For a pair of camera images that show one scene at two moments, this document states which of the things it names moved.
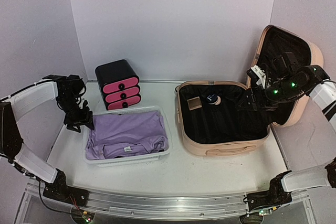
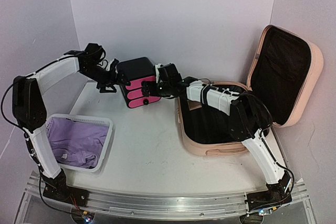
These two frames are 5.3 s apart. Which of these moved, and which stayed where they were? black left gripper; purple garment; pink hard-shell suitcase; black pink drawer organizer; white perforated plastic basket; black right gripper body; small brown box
Moved: purple garment; white perforated plastic basket; black left gripper; black right gripper body; black pink drawer organizer
Stayed: small brown box; pink hard-shell suitcase
